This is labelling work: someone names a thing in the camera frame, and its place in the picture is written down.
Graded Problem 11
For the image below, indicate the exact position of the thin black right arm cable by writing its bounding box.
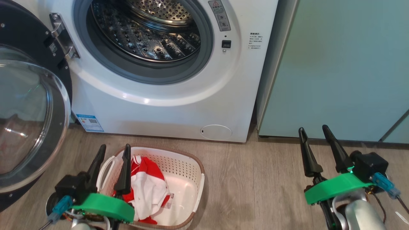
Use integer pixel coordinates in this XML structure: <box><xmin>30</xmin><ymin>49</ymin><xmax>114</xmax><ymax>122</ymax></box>
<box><xmin>395</xmin><ymin>195</ymin><xmax>409</xmax><ymax>225</ymax></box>

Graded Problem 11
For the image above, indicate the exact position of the white front-load washing machine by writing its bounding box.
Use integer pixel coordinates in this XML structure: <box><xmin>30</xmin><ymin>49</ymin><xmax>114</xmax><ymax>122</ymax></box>
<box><xmin>13</xmin><ymin>0</ymin><xmax>279</xmax><ymax>143</ymax></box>

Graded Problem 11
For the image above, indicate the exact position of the blue energy label sticker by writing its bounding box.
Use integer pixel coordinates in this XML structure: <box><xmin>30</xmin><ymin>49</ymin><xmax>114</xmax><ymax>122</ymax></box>
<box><xmin>76</xmin><ymin>114</ymin><xmax>104</xmax><ymax>132</ymax></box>

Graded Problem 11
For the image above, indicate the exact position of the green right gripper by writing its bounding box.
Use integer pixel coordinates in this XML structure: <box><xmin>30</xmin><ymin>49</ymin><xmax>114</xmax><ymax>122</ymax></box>
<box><xmin>298</xmin><ymin>125</ymin><xmax>374</xmax><ymax>230</ymax></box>

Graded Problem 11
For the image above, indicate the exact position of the grey warning sticker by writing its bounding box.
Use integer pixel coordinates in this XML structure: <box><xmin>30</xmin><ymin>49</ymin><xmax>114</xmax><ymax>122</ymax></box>
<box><xmin>208</xmin><ymin>0</ymin><xmax>231</xmax><ymax>32</ymax></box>

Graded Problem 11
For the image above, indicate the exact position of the washing machine glass door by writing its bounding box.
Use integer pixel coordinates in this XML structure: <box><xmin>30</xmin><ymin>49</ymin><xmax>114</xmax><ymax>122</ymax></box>
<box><xmin>0</xmin><ymin>0</ymin><xmax>73</xmax><ymax>213</ymax></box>

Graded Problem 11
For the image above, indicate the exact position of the round white filter cover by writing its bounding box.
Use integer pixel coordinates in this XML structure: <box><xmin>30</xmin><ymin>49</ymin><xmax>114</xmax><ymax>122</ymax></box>
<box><xmin>200</xmin><ymin>124</ymin><xmax>233</xmax><ymax>141</ymax></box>

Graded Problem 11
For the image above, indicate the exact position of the white laundry basket brown rim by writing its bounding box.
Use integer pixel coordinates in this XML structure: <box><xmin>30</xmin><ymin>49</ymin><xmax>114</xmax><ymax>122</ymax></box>
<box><xmin>96</xmin><ymin>146</ymin><xmax>205</xmax><ymax>230</ymax></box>

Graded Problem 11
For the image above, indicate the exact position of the white garment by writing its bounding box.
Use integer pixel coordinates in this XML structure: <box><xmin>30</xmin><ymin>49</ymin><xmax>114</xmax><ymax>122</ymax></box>
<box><xmin>132</xmin><ymin>172</ymin><xmax>170</xmax><ymax>221</ymax></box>

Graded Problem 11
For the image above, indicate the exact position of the stainless steel washing machine drum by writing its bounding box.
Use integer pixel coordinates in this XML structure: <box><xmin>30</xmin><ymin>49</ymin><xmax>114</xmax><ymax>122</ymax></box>
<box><xmin>91</xmin><ymin>0</ymin><xmax>202</xmax><ymax>63</ymax></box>

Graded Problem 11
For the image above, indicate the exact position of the red garment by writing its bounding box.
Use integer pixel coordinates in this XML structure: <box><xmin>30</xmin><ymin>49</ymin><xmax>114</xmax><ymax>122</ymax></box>
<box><xmin>112</xmin><ymin>156</ymin><xmax>171</xmax><ymax>225</ymax></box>

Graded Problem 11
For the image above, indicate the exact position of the metal door hinge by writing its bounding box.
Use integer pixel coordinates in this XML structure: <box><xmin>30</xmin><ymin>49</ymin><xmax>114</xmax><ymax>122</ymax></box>
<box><xmin>50</xmin><ymin>13</ymin><xmax>80</xmax><ymax>60</ymax></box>

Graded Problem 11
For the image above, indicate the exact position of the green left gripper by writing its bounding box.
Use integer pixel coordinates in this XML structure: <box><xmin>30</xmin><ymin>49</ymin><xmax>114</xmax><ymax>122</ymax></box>
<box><xmin>72</xmin><ymin>144</ymin><xmax>135</xmax><ymax>230</ymax></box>

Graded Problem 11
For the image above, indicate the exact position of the blue right cable connector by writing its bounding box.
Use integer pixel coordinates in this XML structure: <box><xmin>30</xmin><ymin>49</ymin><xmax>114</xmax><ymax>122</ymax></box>
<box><xmin>372</xmin><ymin>172</ymin><xmax>401</xmax><ymax>199</ymax></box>

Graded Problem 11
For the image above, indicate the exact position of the blue cable connector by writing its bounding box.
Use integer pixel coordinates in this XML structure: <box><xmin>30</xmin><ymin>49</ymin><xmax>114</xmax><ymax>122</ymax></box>
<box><xmin>48</xmin><ymin>195</ymin><xmax>73</xmax><ymax>223</ymax></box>
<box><xmin>372</xmin><ymin>172</ymin><xmax>401</xmax><ymax>199</ymax></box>

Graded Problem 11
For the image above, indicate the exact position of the blue left cable connector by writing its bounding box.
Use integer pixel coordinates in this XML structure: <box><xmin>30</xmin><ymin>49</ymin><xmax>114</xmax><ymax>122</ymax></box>
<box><xmin>48</xmin><ymin>195</ymin><xmax>73</xmax><ymax>223</ymax></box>

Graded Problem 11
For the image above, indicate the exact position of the pale green cabinet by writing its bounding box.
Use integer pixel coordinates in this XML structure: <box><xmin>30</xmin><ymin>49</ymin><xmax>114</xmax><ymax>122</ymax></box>
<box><xmin>257</xmin><ymin>0</ymin><xmax>409</xmax><ymax>144</ymax></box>

